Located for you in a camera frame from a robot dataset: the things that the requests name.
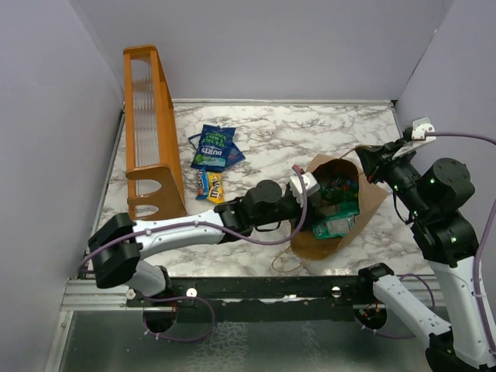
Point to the blue snack packet in bag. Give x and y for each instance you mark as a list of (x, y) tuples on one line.
[(341, 189)]

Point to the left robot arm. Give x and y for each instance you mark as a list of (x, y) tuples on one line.
[(119, 249)]

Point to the orange wooden rack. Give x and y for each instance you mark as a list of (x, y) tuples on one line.
[(153, 167)]

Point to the dark blue snack packet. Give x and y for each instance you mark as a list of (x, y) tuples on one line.
[(235, 156)]

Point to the small blue candy bar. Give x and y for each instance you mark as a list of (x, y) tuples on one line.
[(202, 184)]

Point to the green snack packet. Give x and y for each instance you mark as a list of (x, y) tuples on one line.
[(338, 220)]

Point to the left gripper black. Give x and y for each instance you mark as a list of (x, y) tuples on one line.
[(311, 214)]

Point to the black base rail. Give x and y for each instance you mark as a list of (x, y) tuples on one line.
[(259, 299)]

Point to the blue Burts crisps packet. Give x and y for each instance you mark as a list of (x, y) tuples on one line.
[(213, 148)]

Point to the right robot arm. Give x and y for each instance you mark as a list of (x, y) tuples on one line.
[(449, 243)]

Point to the brown paper bag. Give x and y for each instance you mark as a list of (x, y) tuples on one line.
[(305, 249)]

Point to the yellow M&M's packet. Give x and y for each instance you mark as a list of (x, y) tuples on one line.
[(215, 187)]

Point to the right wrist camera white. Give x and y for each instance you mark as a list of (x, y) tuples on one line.
[(420, 132)]

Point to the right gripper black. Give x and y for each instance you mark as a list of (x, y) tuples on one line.
[(373, 156)]

